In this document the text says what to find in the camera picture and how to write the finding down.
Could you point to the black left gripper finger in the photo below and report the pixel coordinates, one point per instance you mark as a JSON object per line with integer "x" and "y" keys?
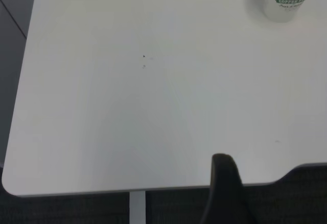
{"x": 226, "y": 196}

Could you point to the white paper coffee cup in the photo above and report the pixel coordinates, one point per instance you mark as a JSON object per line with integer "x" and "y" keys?
{"x": 283, "y": 7}

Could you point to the white table leg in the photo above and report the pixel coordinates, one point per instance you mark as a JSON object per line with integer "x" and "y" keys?
{"x": 137, "y": 207}

